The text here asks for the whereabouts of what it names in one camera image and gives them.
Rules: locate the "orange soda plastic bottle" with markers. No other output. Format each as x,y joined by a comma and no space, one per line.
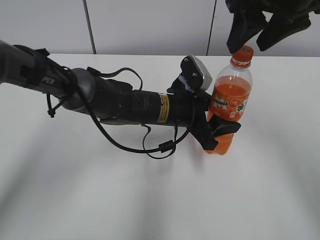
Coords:
231,91

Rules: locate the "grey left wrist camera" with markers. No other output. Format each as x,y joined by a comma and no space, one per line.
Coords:
195,73

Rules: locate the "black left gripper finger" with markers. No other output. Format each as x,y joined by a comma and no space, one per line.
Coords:
221,127

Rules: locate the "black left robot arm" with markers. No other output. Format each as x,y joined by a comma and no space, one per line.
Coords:
111,102

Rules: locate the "orange bottle cap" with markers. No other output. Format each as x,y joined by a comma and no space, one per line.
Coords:
242,58

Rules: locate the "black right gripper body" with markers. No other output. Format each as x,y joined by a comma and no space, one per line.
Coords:
291,9

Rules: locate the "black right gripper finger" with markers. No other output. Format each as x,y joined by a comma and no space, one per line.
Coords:
246,24
281,27

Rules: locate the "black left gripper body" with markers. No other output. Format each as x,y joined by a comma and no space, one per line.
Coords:
179,108

